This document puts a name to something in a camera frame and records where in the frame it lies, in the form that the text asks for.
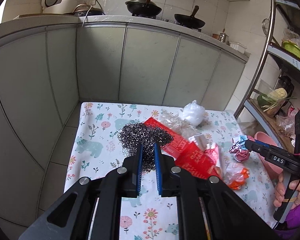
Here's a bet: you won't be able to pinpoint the black steel wool scrubber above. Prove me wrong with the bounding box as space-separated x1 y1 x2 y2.
117 122 174 173

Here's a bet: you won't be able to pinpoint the red plastic wrapper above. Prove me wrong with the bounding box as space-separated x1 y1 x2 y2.
145 118 222 179

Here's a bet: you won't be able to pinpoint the colourful paper ball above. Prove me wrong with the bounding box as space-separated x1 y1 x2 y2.
229 135 255 163

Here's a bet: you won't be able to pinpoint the orange white wrapper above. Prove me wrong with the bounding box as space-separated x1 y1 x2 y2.
223 163 250 190

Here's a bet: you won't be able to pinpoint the pink plastic trash bin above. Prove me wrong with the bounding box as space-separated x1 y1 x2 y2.
254 132 283 180

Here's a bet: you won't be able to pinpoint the grey kitchen cabinet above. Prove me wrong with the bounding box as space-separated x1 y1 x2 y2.
0 16 248 227

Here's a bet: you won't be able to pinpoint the right hand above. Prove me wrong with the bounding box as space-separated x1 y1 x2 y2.
273 172 300 209

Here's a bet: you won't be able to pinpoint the clear crinkled plastic wrap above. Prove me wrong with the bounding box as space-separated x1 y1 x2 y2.
159 109 200 139

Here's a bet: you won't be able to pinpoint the white plastic bag ball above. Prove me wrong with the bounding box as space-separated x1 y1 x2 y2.
179 100 205 127

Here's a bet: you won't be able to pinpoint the floral bear tablecloth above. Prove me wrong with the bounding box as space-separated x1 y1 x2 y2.
65 102 275 239

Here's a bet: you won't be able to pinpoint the green onions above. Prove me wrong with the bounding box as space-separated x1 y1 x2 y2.
257 95 296 112

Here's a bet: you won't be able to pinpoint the cauliflower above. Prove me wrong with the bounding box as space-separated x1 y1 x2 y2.
267 88 287 101

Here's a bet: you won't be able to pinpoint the metal shelf rack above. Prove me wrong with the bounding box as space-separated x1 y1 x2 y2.
234 0 300 152

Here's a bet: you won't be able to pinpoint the green colander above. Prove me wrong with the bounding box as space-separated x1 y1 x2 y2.
281 41 300 59

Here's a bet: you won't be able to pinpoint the steel kettle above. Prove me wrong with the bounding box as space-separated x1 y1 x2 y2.
218 28 229 44

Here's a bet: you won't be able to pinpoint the white plastic box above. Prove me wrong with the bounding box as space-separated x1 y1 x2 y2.
229 41 247 54

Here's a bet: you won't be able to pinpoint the black frying pan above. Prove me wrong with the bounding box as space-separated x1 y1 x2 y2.
174 5 205 29

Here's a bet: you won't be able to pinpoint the black wok with lid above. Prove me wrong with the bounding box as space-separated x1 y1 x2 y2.
125 0 162 19

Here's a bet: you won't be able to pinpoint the white rice cooker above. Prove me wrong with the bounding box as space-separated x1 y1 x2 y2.
41 0 78 14

